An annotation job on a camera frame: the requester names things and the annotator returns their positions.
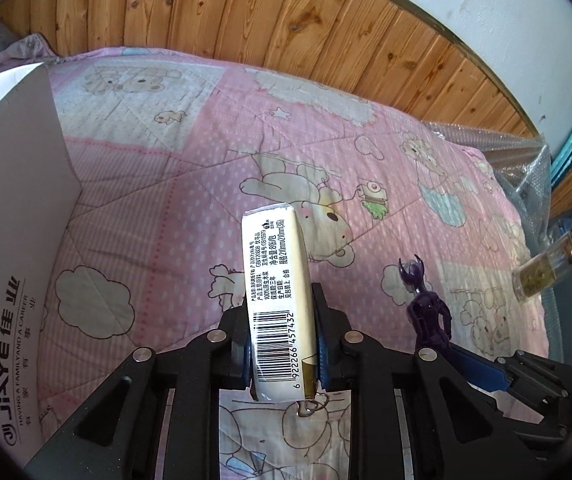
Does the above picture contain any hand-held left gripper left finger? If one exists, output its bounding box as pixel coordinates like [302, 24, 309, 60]
[28, 305, 254, 480]

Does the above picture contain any white box with yellow tape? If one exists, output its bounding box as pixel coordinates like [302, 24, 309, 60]
[0, 60, 84, 466]

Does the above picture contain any glass bottle with metal cap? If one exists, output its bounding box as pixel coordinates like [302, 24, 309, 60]
[513, 220, 572, 303]

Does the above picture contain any metal key ring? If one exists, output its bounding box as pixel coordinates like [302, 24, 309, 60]
[296, 392, 329, 418]

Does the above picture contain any purple toy figure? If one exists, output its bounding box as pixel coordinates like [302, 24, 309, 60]
[398, 255, 454, 358]

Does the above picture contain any pink crumpled cloth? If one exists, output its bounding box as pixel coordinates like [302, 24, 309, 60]
[3, 32, 61, 63]

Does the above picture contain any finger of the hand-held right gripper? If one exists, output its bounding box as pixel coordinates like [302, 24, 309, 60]
[511, 410, 572, 442]
[448, 345, 572, 411]

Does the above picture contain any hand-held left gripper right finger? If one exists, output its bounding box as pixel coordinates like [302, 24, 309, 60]
[310, 282, 557, 480]

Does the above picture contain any wooden headboard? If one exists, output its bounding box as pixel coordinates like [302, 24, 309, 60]
[0, 0, 542, 138]

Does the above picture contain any pink printed blanket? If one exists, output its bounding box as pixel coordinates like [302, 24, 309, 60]
[36, 45, 552, 480]

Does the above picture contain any clear bubble wrap bag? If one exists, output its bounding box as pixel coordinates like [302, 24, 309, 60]
[423, 120, 554, 241]

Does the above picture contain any white tissue packet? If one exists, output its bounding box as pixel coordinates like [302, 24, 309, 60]
[242, 202, 317, 403]

